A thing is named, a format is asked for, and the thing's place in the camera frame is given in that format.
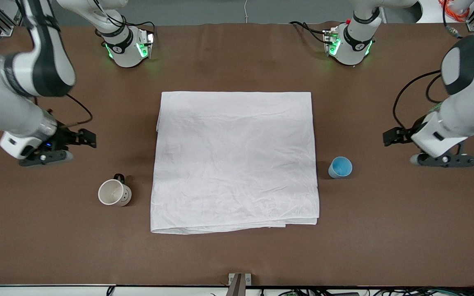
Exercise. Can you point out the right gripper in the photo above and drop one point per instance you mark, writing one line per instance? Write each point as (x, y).
(66, 137)

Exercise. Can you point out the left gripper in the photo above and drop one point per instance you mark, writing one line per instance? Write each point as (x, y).
(406, 134)

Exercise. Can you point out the blue plastic cup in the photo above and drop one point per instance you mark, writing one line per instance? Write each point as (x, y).
(340, 167)

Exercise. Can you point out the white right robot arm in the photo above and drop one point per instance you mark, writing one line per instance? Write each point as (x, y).
(43, 61)

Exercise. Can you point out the white folded cloth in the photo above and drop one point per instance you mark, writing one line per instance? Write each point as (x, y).
(237, 164)

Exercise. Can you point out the grey metal camera bracket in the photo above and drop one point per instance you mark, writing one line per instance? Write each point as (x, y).
(239, 283)

